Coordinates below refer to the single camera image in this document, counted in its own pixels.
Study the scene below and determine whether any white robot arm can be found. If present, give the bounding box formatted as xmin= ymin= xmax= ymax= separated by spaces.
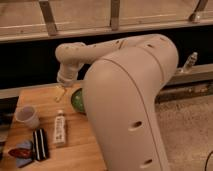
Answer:
xmin=55 ymin=34 xmax=179 ymax=171

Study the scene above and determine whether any clear bottle on ledge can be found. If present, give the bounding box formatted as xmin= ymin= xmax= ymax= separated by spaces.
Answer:
xmin=182 ymin=52 xmax=198 ymax=73

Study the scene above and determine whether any dark red oval object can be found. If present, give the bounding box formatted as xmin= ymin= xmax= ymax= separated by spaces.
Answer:
xmin=9 ymin=148 xmax=32 ymax=159

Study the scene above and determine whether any green bowl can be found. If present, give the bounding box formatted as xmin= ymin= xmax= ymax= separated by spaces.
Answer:
xmin=71 ymin=88 xmax=85 ymax=113

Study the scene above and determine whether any black white striped case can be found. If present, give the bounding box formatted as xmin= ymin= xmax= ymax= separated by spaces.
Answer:
xmin=33 ymin=128 xmax=49 ymax=161

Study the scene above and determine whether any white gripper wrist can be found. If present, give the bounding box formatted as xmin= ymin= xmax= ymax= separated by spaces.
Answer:
xmin=55 ymin=70 xmax=76 ymax=102

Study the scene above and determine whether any wooden table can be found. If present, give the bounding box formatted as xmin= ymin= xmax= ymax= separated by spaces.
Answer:
xmin=0 ymin=81 xmax=108 ymax=171

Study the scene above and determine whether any metal window frame rail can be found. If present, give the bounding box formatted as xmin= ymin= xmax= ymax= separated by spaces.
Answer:
xmin=0 ymin=0 xmax=213 ymax=42

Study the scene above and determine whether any white tube with cap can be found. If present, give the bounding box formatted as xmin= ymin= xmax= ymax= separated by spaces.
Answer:
xmin=53 ymin=110 xmax=66 ymax=146

